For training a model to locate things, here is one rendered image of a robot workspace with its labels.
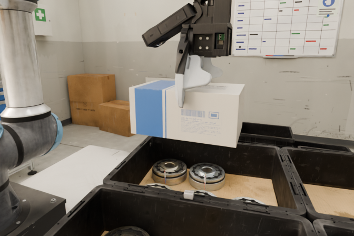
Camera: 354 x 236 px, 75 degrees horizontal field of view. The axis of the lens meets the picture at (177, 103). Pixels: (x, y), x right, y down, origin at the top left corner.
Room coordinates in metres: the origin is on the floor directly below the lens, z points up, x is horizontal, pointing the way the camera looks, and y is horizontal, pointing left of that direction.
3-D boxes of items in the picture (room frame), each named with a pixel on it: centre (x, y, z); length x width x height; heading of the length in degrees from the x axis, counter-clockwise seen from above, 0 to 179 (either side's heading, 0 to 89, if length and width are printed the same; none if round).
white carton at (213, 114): (0.45, -0.02, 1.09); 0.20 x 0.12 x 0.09; 70
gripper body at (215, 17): (0.44, -0.05, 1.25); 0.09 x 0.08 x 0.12; 70
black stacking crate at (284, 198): (0.53, -0.07, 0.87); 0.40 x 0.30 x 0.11; 75
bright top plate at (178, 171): (0.63, 0.02, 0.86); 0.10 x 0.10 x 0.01
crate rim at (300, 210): (0.53, -0.07, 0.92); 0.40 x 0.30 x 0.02; 75
